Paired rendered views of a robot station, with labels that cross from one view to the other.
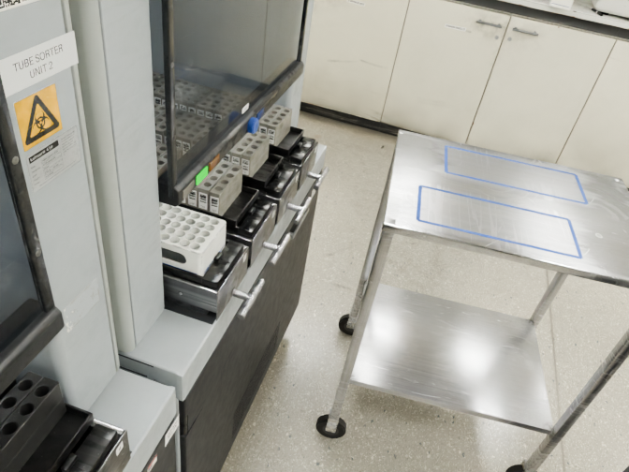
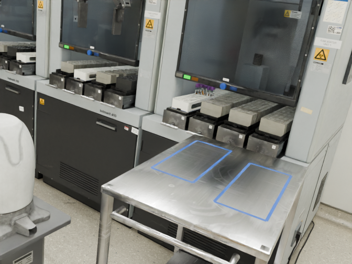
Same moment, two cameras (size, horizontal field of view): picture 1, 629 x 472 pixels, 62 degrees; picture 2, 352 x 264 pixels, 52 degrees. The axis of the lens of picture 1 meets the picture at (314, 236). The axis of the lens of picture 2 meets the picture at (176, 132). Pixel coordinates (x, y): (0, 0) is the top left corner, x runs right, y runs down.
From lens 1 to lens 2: 194 cm
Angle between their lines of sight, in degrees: 93
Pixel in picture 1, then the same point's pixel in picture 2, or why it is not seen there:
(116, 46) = (170, 21)
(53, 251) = (143, 53)
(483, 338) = not seen: outside the picture
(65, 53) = (157, 15)
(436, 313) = not seen: outside the picture
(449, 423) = not seen: outside the picture
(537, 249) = (164, 158)
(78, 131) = (156, 32)
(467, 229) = (186, 147)
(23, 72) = (149, 14)
